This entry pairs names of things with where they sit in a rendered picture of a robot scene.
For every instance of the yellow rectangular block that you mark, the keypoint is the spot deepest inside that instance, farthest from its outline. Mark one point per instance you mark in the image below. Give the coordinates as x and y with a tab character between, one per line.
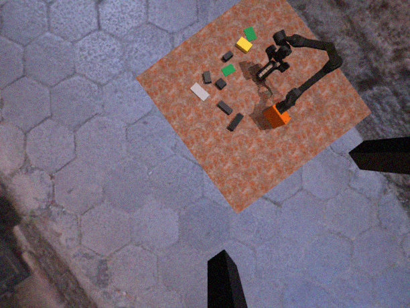
244	45

